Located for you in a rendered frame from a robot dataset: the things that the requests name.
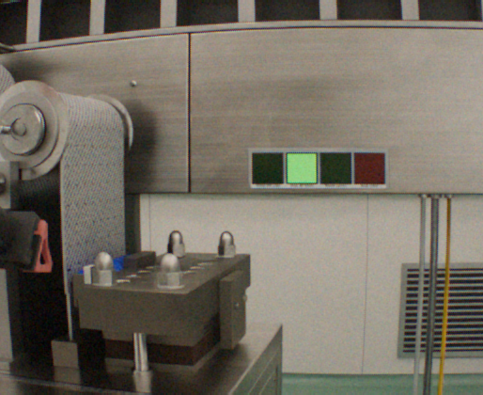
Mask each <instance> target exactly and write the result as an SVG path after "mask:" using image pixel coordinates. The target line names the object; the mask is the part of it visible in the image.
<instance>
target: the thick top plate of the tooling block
mask: <svg viewBox="0 0 483 395"><path fill-rule="evenodd" d="M166 253H167V252H165V253H163V254H161V255H158V256H157V261H156V262H153V263H152V264H147V265H145V266H143V267H141V268H138V269H121V270H118V271H116V275H117V285H115V286H111V287H105V286H95V285H92V283H91V284H83V285H82V286H80V285H79V286H77V289H78V303H79V313H80V327H82V328H87V329H101V330H104V331H120V332H127V333H139V334H153V335H156V336H174V337H188V336H191V335H192V334H193V333H194V332H195V331H196V330H197V329H199V328H200V327H201V326H202V325H203V324H204V323H205V322H208V321H209V320H210V319H211V318H212V317H213V316H215V315H216V314H217V312H219V280H220V279H222V278H223V277H225V276H227V275H228V274H230V273H231V272H233V271H234V270H243V271H245V289H247V288H248V287H249V286H250V285H251V271H250V254H237V255H238V257H235V258H218V257H216V255H217V254H218V253H186V255H182V256H176V257H177V259H178V260H179V269H180V270H181V272H182V277H183V283H182V284H184V288H182V289H177V290H174V289H161V288H158V287H157V284H159V281H158V273H159V272H160V271H161V266H160V262H161V259H162V258H163V256H164V255H166Z"/></svg>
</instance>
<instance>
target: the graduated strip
mask: <svg viewBox="0 0 483 395"><path fill-rule="evenodd" d="M0 378H5V379H10V380H16V381H25V382H26V383H36V384H41V385H46V386H55V387H67V388H72V389H78V390H88V391H90V392H100V393H108V394H112V395H165V394H153V393H149V392H141V391H129V390H124V389H117V388H106V387H95V386H86V385H83V384H73V383H67V382H61V381H52V380H50V379H39V378H36V377H29V376H21V375H18V374H7V373H5V372H0Z"/></svg>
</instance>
